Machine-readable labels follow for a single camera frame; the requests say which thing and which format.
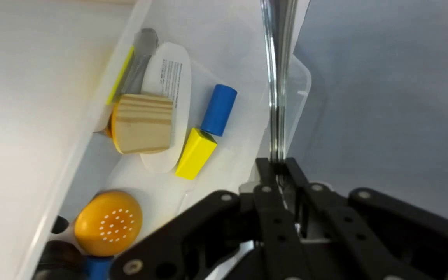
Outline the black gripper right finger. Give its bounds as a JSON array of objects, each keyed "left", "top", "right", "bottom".
[{"left": 277, "top": 156, "right": 448, "bottom": 280}]

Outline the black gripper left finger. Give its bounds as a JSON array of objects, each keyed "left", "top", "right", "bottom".
[{"left": 111, "top": 158, "right": 308, "bottom": 280}]

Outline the yellow wooden block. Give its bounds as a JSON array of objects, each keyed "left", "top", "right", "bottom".
[{"left": 175, "top": 126, "right": 220, "bottom": 182}]

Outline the orange perforated ball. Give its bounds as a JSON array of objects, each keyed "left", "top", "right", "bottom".
[{"left": 74, "top": 189, "right": 145, "bottom": 259}]

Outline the blue wooden cylinder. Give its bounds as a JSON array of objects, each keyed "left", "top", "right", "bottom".
[{"left": 201, "top": 83, "right": 240, "bottom": 139}]

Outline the plain wooden block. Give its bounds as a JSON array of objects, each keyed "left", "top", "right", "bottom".
[{"left": 111, "top": 92, "right": 176, "bottom": 156}]

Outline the white round lid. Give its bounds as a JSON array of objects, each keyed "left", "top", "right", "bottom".
[{"left": 139, "top": 42, "right": 193, "bottom": 176}]

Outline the clear plastic bin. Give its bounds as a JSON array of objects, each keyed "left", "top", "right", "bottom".
[{"left": 16, "top": 0, "right": 315, "bottom": 280}]

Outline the grey and yellow marker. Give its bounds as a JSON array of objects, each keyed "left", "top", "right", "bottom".
[{"left": 105, "top": 27, "right": 161, "bottom": 106}]

